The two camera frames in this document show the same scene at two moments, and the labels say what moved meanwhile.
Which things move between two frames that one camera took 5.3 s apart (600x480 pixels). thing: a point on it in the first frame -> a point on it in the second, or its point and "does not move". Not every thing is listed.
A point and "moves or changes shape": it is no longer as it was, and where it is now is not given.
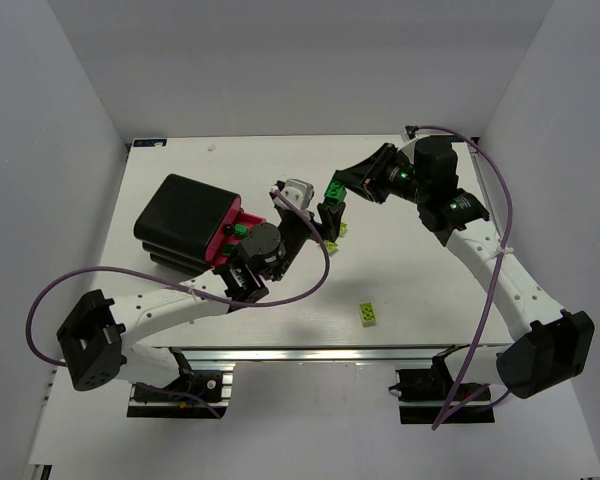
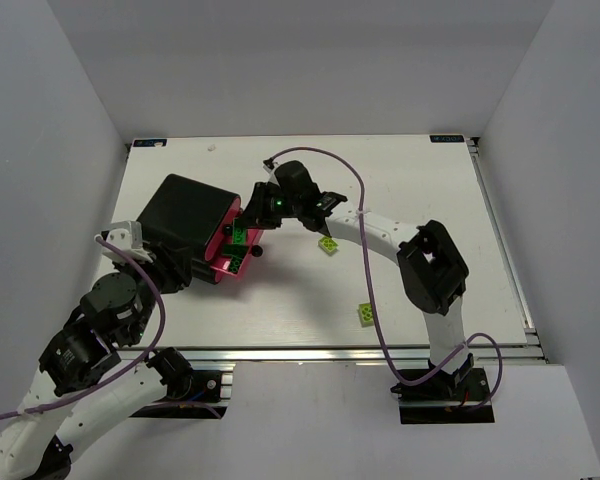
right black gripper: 375,170 -> 262,206
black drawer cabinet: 182,221 does not move
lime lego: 367,314 does not move
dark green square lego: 241,230 moves or changes shape
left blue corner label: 149,142 does not move
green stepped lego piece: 230,249 does not move
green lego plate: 336,192 -> 239,231
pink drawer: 225,235 does not move
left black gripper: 309,223 -> 178,259
